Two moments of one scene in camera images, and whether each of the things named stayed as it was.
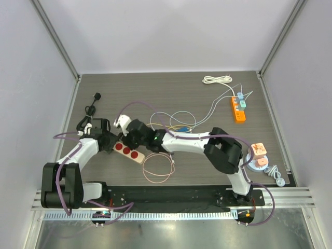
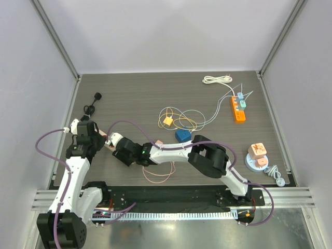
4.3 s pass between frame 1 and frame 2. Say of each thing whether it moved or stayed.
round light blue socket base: stayed
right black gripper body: moved
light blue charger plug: stayed
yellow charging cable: moved
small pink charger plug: stayed
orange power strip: stayed
